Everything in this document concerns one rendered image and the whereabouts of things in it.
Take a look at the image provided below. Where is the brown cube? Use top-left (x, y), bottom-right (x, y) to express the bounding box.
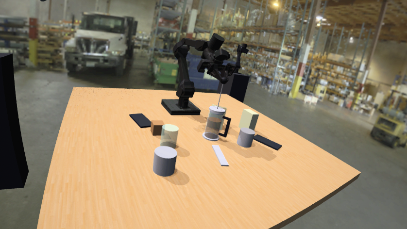
top-left (151, 120), bottom-right (164, 136)

